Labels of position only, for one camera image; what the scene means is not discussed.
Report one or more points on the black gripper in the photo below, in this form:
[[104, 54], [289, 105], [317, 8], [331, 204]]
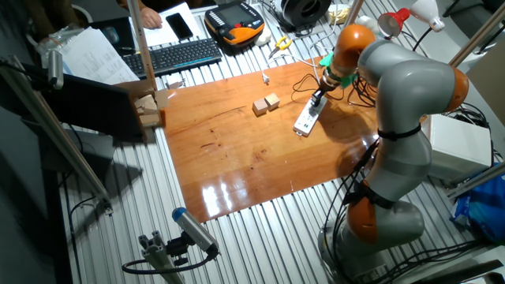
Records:
[[326, 86]]

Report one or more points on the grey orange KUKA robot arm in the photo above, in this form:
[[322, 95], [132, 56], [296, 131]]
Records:
[[410, 90]]

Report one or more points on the white power strip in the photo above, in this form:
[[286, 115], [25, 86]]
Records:
[[307, 118]]

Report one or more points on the small white plug adapter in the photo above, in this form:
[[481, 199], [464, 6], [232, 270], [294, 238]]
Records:
[[174, 84]]

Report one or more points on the person's hand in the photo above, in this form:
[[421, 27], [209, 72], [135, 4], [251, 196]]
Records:
[[150, 17]]

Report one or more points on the light wooden cube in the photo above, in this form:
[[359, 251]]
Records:
[[259, 107], [272, 102]]

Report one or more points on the white rounded object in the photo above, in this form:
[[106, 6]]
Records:
[[263, 37]]

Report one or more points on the yellowish plastic bag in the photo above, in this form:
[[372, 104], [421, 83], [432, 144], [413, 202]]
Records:
[[338, 15]]

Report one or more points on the black filament spool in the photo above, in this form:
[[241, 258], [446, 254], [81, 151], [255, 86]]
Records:
[[305, 12]]

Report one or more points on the red desk lamp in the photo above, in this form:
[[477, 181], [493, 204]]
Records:
[[392, 21]]

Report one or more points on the orange black teach pendant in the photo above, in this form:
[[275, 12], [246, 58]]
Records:
[[236, 23]]

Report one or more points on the orange wooden board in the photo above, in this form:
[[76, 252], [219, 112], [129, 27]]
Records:
[[221, 158]]

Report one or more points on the white desk lamp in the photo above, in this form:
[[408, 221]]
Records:
[[428, 13]]

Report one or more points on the black computer keyboard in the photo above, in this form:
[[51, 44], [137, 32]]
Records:
[[177, 55]]

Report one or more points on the white storage box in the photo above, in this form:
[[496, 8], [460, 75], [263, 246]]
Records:
[[457, 146]]

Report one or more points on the black smartphone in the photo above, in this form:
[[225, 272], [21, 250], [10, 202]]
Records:
[[179, 27]]

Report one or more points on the small wooden block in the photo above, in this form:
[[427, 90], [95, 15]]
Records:
[[150, 119], [146, 103]]

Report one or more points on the white paper sheet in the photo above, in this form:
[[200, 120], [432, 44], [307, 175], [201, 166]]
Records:
[[158, 35]]

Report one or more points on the brown cardboard panel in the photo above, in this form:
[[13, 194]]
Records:
[[489, 79]]

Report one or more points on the blue plastic bag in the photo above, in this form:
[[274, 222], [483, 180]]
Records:
[[481, 205]]

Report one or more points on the black mouse pad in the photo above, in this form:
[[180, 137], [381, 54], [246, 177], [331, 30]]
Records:
[[122, 29]]

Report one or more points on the dark computer mouse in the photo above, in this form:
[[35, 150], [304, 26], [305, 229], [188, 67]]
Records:
[[111, 35]]

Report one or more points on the short aluminium profile stub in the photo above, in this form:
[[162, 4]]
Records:
[[158, 260]]

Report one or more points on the black monitor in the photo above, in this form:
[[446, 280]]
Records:
[[87, 106]]

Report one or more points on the printed paper stack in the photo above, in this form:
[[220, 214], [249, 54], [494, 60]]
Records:
[[90, 55]]

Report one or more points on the clear plastic bag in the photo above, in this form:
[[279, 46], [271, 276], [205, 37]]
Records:
[[51, 41]]

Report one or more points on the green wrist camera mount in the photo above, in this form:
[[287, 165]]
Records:
[[347, 81]]

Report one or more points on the silver camera blue end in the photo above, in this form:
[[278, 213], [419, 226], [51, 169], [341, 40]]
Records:
[[195, 230]]

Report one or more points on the black camera bracket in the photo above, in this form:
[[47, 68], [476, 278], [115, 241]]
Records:
[[177, 248]]

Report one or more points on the silver depth camera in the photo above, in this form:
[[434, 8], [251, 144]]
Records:
[[55, 69]]

